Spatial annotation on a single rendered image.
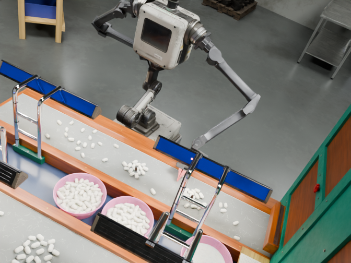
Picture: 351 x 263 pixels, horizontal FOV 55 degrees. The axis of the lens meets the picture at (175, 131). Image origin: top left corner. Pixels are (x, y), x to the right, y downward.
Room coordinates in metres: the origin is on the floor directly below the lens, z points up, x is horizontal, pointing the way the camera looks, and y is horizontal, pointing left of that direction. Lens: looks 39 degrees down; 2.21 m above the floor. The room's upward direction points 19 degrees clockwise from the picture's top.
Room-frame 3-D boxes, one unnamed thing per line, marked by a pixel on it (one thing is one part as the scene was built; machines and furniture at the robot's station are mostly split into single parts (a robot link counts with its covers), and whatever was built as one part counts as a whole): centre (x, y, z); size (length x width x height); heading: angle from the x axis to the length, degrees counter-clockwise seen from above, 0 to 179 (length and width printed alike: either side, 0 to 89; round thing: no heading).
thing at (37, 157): (1.35, 0.74, 0.90); 0.20 x 0.19 x 0.45; 79
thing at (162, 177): (1.39, 0.19, 0.73); 1.81 x 0.30 x 0.02; 79
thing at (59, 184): (1.08, 0.36, 0.72); 0.27 x 0.27 x 0.10
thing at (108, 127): (1.60, 0.15, 0.67); 1.81 x 0.12 x 0.19; 79
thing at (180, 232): (1.17, -0.21, 0.90); 0.20 x 0.19 x 0.45; 79
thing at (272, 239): (1.22, -0.67, 0.83); 0.30 x 0.06 x 0.07; 169
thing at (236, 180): (1.25, -0.23, 1.08); 0.62 x 0.08 x 0.07; 79
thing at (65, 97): (1.43, 0.72, 1.08); 0.62 x 0.08 x 0.07; 79
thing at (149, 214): (1.02, 0.09, 0.72); 0.27 x 0.27 x 0.10
